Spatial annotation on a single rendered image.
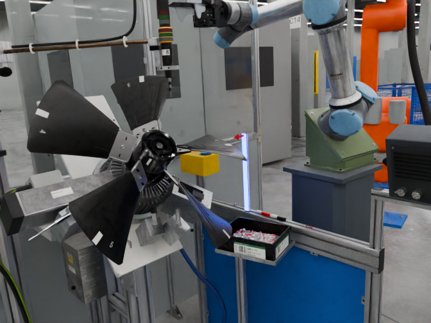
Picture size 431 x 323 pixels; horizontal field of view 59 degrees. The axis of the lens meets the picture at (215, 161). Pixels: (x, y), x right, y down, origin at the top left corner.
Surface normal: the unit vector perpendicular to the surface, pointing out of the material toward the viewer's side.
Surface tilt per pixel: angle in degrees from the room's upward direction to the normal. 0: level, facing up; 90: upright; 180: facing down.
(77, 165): 50
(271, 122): 90
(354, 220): 90
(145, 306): 90
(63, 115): 79
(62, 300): 90
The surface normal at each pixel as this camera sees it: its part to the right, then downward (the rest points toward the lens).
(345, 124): -0.43, 0.65
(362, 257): -0.72, 0.20
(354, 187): 0.62, 0.14
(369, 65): -0.43, 0.33
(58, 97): 0.35, -0.13
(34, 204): 0.50, -0.53
